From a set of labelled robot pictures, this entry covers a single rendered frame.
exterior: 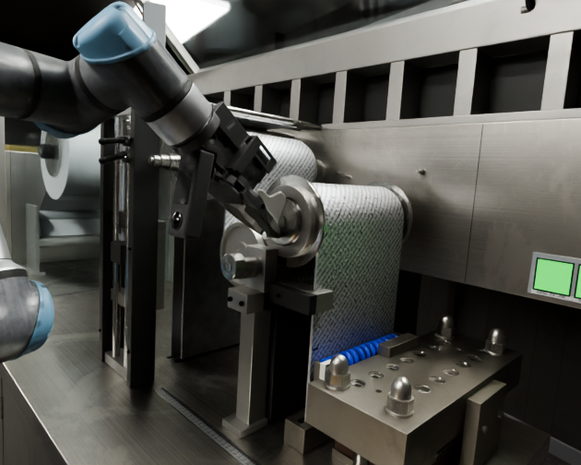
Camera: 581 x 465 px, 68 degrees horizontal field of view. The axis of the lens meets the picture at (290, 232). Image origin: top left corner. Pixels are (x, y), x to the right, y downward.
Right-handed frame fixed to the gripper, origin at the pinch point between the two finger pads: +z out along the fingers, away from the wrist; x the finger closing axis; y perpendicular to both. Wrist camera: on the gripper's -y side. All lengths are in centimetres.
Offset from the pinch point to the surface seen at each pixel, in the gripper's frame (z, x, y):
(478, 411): 26.9, -28.1, -6.5
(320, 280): 8.4, -6.6, -1.5
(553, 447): 231, -3, 37
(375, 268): 19.3, -6.7, 8.3
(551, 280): 30.7, -30.2, 19.0
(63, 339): 12, 59, -33
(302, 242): 2.8, -4.6, 1.5
